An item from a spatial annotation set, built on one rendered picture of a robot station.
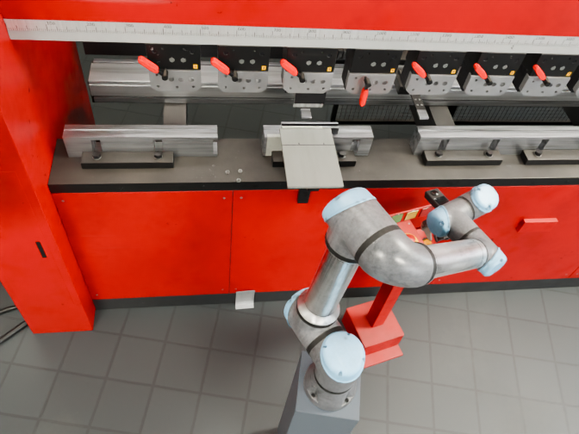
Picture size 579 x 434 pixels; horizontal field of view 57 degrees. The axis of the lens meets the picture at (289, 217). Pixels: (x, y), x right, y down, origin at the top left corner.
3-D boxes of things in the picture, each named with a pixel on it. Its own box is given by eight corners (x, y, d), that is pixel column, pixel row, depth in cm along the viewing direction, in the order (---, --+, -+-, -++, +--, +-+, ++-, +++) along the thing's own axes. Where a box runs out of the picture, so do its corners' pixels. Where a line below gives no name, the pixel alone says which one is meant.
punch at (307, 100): (293, 108, 177) (296, 85, 170) (292, 104, 178) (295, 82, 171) (322, 108, 179) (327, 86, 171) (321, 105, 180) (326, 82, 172)
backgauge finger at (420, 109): (407, 121, 194) (411, 111, 190) (390, 76, 209) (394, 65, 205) (438, 121, 196) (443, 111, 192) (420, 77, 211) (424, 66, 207)
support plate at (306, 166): (287, 189, 167) (288, 186, 167) (279, 130, 183) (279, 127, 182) (343, 188, 170) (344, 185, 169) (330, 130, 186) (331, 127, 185)
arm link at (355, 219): (303, 362, 145) (368, 239, 104) (276, 318, 152) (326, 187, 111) (339, 344, 150) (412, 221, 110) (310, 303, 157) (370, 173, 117)
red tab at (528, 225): (517, 232, 225) (525, 222, 219) (515, 228, 226) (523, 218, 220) (550, 231, 227) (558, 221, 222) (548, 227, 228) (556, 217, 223)
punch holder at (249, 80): (217, 92, 164) (218, 46, 151) (216, 74, 169) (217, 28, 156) (266, 92, 166) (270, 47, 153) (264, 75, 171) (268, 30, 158)
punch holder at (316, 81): (282, 93, 167) (288, 47, 154) (279, 75, 172) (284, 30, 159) (329, 93, 169) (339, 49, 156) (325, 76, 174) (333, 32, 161)
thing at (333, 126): (281, 133, 185) (282, 127, 183) (280, 127, 187) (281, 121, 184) (337, 133, 188) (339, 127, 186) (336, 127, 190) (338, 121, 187)
